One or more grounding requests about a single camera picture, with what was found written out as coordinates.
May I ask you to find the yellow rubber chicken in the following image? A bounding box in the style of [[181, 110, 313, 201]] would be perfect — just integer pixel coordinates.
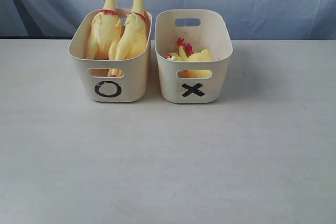
[[164, 38, 214, 79], [107, 0, 152, 78], [85, 0, 124, 61]]

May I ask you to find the cream bin with O mark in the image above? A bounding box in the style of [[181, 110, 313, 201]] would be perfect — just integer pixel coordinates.
[[68, 9, 152, 102]]

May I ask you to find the yellow rubber chicken front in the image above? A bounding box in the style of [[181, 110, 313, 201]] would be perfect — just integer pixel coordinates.
[[107, 0, 152, 78]]

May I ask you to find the cream bin with X mark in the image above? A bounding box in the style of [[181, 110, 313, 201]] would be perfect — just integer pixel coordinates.
[[155, 9, 233, 103]]

